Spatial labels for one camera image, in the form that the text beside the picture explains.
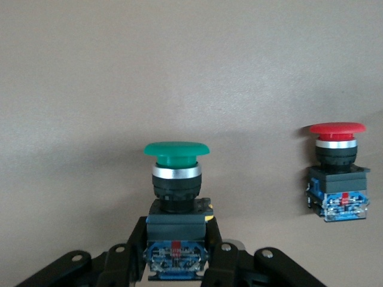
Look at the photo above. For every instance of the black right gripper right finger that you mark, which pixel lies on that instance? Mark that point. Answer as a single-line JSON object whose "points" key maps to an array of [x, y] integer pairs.
{"points": [[227, 266]]}

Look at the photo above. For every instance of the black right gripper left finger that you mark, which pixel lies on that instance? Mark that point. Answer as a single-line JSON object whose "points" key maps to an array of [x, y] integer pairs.
{"points": [[119, 263]]}

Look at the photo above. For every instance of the green mushroom push button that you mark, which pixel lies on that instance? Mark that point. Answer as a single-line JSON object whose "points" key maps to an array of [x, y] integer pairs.
{"points": [[176, 149]]}

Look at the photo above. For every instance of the red mushroom push button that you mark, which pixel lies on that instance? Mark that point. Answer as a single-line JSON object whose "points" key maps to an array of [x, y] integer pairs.
{"points": [[338, 128]]}

